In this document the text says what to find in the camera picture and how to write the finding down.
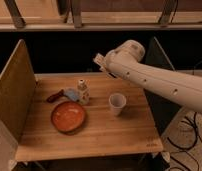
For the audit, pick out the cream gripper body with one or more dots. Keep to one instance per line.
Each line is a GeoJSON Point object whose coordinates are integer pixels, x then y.
{"type": "Point", "coordinates": [101, 61]}

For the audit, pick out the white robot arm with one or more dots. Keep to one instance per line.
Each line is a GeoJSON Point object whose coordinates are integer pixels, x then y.
{"type": "Point", "coordinates": [125, 62]}

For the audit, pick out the small white patterned bottle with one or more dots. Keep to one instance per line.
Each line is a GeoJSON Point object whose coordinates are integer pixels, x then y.
{"type": "Point", "coordinates": [83, 92]}

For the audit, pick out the orange round plate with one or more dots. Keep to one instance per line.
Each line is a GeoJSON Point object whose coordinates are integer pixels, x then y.
{"type": "Point", "coordinates": [68, 116]}

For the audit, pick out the right dark side panel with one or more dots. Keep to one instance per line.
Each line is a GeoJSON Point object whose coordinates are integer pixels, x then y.
{"type": "Point", "coordinates": [162, 109]}

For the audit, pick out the left wooden side panel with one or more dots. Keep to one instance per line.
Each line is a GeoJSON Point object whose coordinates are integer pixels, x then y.
{"type": "Point", "coordinates": [17, 86]}

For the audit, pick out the wooden shelf rack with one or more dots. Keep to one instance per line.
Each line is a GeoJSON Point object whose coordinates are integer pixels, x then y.
{"type": "Point", "coordinates": [100, 15]}

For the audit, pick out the dark red handle tool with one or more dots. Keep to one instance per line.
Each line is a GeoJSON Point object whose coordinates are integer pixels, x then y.
{"type": "Point", "coordinates": [55, 96]}

